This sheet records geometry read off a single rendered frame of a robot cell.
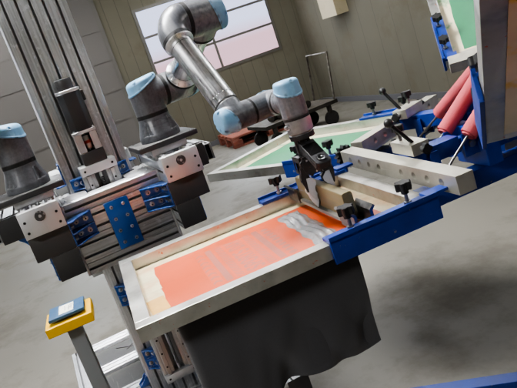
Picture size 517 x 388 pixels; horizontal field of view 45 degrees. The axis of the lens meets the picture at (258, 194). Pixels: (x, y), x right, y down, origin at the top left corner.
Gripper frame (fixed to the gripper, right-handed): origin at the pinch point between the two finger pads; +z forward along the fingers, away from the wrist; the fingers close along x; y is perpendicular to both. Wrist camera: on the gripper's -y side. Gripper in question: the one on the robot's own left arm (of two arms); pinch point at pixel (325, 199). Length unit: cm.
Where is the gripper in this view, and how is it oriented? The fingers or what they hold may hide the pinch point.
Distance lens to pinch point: 178.3
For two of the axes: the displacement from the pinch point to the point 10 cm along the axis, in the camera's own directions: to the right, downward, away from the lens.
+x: -9.1, 3.7, -2.1
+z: 3.2, 9.2, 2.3
